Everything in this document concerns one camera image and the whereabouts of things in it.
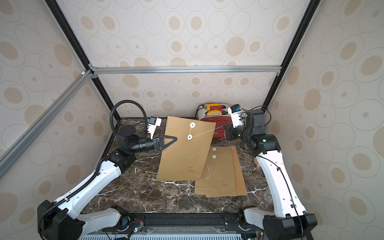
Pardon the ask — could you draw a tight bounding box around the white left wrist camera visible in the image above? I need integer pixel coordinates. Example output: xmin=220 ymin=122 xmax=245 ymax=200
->
xmin=147 ymin=117 xmax=162 ymax=139

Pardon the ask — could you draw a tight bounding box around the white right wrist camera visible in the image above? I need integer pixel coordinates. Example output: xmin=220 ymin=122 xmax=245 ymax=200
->
xmin=228 ymin=104 xmax=244 ymax=128

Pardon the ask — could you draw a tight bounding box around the aluminium rail left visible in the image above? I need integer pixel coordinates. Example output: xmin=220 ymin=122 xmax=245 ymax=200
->
xmin=1 ymin=70 xmax=92 ymax=177

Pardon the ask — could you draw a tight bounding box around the aluminium rail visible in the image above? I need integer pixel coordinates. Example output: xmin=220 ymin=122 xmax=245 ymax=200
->
xmin=1 ymin=70 xmax=92 ymax=177
xmin=92 ymin=65 xmax=282 ymax=75

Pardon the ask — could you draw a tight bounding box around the kraft file bag stack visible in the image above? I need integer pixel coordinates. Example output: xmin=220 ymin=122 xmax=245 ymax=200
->
xmin=206 ymin=146 xmax=249 ymax=198
xmin=195 ymin=147 xmax=237 ymax=197

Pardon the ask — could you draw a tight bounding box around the kraft file bag stack bottom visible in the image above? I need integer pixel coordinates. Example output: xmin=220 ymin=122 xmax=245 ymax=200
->
xmin=206 ymin=146 xmax=249 ymax=198

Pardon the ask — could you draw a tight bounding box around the black corner frame post left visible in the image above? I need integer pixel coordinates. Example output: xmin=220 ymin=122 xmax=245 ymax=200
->
xmin=44 ymin=0 xmax=114 ymax=110

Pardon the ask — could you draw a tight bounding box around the aluminium rail back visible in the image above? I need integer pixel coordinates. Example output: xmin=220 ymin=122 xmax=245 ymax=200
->
xmin=92 ymin=65 xmax=282 ymax=75

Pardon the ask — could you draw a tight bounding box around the white string of stack bag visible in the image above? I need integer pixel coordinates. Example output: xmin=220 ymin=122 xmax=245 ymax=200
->
xmin=204 ymin=146 xmax=217 ymax=181

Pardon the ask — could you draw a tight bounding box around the white closure string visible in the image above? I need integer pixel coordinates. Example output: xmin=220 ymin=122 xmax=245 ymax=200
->
xmin=186 ymin=121 xmax=229 ymax=142

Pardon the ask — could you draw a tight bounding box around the black corner frame post right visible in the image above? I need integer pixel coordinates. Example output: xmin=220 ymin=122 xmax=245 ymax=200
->
xmin=262 ymin=0 xmax=321 ymax=111

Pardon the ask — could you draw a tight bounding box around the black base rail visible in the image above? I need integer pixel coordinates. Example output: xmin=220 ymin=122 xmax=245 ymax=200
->
xmin=102 ymin=213 xmax=260 ymax=238

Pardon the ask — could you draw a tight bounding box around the orange cup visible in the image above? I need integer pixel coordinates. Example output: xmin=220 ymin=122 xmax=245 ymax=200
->
xmin=254 ymin=158 xmax=260 ymax=168

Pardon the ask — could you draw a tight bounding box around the black corrugated cable conduit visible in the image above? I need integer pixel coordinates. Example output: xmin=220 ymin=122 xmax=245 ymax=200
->
xmin=109 ymin=99 xmax=149 ymax=142

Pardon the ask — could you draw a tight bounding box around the black corner frame post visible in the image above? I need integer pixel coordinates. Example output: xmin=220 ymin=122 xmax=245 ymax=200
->
xmin=44 ymin=0 xmax=114 ymax=110
xmin=262 ymin=0 xmax=321 ymax=111

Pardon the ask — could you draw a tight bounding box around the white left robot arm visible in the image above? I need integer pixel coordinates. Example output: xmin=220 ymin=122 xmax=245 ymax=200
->
xmin=37 ymin=125 xmax=177 ymax=240

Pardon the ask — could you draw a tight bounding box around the red toaster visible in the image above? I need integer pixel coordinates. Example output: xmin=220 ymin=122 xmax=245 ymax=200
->
xmin=195 ymin=103 xmax=232 ymax=139

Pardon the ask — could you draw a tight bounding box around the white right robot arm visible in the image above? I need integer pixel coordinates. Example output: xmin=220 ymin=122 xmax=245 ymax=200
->
xmin=225 ymin=105 xmax=318 ymax=240

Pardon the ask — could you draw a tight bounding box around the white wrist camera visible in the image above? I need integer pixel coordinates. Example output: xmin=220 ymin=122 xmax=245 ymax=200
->
xmin=228 ymin=104 xmax=244 ymax=128
xmin=147 ymin=117 xmax=162 ymax=139

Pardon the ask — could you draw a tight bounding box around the kraft file bag stack top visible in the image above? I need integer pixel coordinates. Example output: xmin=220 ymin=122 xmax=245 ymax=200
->
xmin=195 ymin=147 xmax=237 ymax=197

